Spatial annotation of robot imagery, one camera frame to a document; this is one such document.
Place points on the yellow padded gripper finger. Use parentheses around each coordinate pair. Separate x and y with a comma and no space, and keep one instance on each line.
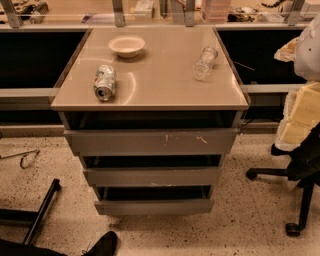
(304,115)

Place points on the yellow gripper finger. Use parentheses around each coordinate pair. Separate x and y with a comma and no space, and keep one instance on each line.
(287,52)

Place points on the grey top drawer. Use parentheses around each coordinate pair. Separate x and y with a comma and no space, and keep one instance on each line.
(142,142)

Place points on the grey drawer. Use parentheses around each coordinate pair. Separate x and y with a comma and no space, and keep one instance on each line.
(142,142)
(154,207)
(152,177)

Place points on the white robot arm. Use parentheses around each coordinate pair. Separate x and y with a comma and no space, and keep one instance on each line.
(307,66)

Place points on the grey middle drawer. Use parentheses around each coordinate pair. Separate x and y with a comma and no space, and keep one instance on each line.
(152,177)

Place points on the grey drawer cabinet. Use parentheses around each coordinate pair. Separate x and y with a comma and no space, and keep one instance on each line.
(154,90)

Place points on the grey bottom drawer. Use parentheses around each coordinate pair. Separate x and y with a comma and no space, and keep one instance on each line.
(154,207)

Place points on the black office chair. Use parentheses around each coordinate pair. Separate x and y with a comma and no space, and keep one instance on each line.
(304,167)

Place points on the pink stacked trays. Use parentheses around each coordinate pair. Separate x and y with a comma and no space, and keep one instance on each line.
(215,11)

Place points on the clear plastic bottle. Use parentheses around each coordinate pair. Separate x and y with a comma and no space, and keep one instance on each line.
(205,63)

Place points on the white bowl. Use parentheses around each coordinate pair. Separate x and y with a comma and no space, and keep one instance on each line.
(126,46)

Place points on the crushed green soda can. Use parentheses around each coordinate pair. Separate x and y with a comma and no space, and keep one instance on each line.
(105,82)

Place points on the black shoe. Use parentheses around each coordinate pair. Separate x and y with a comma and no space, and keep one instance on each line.
(105,246)

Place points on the metal hook on floor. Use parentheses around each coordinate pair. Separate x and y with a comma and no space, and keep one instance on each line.
(27,158)

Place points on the black metal stand base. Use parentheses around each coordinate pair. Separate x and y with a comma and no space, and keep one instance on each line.
(30,219)

